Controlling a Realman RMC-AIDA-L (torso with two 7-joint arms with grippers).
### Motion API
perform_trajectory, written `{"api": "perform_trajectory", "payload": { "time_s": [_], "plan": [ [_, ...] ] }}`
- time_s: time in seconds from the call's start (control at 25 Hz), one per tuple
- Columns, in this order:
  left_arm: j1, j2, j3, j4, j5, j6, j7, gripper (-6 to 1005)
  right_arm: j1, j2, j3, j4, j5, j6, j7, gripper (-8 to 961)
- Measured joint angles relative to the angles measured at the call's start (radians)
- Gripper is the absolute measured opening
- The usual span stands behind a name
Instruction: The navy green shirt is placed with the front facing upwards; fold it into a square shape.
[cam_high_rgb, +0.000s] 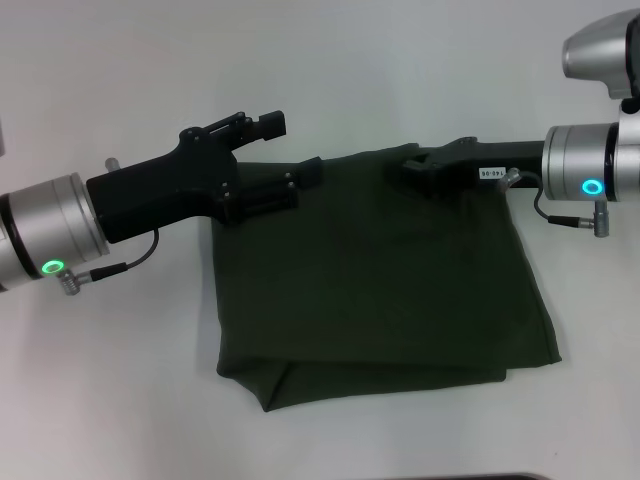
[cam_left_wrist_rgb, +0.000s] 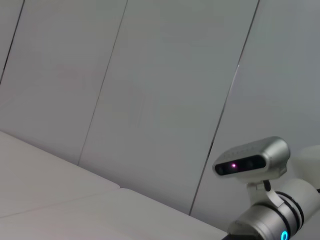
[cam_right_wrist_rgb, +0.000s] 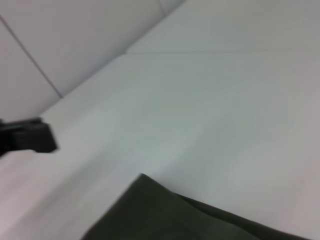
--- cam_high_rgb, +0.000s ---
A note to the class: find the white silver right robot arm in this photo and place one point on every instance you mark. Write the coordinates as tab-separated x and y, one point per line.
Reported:
590	162

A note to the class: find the dark green FREE t-shirt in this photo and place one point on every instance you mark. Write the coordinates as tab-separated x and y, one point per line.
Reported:
375	275

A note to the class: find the silver camera mounting bracket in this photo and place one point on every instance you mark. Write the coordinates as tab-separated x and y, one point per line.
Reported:
630	110

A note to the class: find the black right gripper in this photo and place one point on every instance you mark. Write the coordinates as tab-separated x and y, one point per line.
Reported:
495	160

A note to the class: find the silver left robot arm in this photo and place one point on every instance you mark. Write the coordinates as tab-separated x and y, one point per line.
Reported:
50	230

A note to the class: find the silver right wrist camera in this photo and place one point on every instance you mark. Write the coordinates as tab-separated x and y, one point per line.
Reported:
600	50

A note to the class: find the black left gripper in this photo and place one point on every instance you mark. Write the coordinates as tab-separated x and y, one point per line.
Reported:
155	192

